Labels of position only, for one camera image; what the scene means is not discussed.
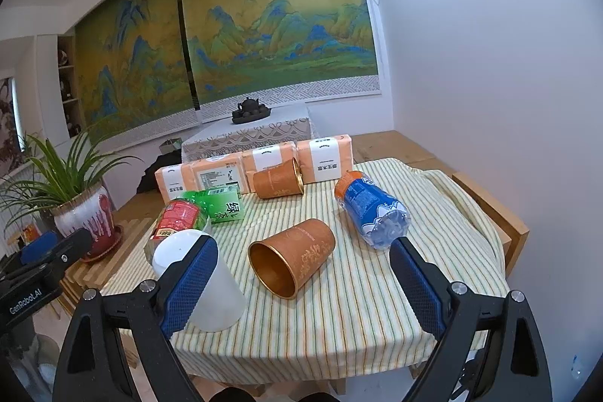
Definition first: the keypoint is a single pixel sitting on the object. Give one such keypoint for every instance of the red label bottle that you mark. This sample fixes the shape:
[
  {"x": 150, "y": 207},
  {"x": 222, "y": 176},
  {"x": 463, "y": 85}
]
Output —
[{"x": 179, "y": 217}]

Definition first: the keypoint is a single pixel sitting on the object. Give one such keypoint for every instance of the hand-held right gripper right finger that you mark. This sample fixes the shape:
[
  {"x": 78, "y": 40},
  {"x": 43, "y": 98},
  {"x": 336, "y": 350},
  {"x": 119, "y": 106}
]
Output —
[{"x": 417, "y": 289}]

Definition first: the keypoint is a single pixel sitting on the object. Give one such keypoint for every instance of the white lace table cover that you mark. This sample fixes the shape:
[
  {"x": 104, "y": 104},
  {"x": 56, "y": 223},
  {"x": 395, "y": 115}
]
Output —
[{"x": 245, "y": 137}]

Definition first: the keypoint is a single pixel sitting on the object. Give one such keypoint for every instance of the black bag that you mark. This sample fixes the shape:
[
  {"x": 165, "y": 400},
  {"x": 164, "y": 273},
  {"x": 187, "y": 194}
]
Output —
[{"x": 150, "y": 180}]

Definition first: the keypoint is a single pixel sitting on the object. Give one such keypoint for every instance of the landscape painting wall scroll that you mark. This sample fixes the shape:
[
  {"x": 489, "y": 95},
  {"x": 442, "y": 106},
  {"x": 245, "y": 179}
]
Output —
[
  {"x": 278, "y": 20},
  {"x": 132, "y": 67}
]

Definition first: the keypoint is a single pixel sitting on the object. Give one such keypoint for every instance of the white plastic cup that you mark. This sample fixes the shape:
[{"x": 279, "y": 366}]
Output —
[{"x": 221, "y": 289}]

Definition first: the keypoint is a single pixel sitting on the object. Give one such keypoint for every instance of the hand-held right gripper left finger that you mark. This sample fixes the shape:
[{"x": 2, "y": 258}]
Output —
[{"x": 188, "y": 284}]

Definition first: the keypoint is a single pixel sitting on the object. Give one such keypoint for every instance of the orange cup gold inside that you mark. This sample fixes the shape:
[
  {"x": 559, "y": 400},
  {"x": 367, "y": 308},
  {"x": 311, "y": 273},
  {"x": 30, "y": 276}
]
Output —
[
  {"x": 275, "y": 184},
  {"x": 301, "y": 256}
]

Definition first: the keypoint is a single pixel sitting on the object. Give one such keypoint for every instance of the slatted wooden stand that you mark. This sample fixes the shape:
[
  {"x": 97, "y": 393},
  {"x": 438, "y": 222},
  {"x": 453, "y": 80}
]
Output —
[{"x": 129, "y": 230}]

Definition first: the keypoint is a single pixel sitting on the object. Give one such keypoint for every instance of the potted green plant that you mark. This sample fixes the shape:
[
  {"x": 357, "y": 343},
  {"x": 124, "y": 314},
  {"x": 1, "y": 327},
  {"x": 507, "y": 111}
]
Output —
[{"x": 80, "y": 204}]

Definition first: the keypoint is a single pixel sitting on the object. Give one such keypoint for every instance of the wooden table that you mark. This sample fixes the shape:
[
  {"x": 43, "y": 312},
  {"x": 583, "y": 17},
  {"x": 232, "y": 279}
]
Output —
[{"x": 494, "y": 213}]

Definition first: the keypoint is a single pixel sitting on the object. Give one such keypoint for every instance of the dark tea tray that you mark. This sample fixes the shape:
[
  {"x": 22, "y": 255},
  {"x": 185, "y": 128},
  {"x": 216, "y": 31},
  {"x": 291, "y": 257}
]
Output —
[{"x": 249, "y": 117}]

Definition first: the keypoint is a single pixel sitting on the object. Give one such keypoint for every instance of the striped green yellow tablecloth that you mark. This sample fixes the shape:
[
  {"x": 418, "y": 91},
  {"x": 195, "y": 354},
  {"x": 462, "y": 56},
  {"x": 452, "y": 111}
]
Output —
[{"x": 358, "y": 293}]

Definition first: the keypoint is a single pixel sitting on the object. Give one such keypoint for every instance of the dark clay teapot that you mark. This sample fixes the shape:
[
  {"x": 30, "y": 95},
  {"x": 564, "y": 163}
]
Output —
[{"x": 248, "y": 105}]

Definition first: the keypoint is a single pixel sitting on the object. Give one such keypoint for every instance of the blue label water bottle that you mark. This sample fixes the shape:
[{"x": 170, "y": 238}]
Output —
[{"x": 372, "y": 209}]

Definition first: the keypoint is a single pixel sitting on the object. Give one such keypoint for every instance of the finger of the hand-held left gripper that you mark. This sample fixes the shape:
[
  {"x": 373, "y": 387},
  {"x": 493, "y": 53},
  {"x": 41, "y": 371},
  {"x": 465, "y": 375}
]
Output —
[
  {"x": 66, "y": 247},
  {"x": 40, "y": 244}
]

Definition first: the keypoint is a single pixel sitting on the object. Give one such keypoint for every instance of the orange tissue pack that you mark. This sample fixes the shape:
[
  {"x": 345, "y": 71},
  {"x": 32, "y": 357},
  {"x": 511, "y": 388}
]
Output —
[
  {"x": 202, "y": 178},
  {"x": 327, "y": 159},
  {"x": 268, "y": 157}
]

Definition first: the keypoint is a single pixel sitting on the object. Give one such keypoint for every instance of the green tea bottle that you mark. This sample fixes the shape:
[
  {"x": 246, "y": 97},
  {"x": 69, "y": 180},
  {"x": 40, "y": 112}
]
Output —
[{"x": 220, "y": 205}]

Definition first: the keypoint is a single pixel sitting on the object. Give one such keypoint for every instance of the wooden wall shelf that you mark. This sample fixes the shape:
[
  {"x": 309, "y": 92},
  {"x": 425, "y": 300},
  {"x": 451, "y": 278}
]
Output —
[{"x": 69, "y": 86}]

